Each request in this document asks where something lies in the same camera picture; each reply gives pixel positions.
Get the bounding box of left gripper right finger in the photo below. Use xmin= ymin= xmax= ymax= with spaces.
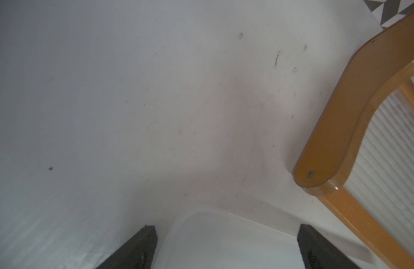
xmin=297 ymin=224 xmax=359 ymax=269

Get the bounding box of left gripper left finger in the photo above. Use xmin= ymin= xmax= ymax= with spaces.
xmin=97 ymin=225 xmax=158 ymax=269

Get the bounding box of orange wooden three-tier shelf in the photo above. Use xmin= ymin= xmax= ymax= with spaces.
xmin=293 ymin=11 xmax=414 ymax=269

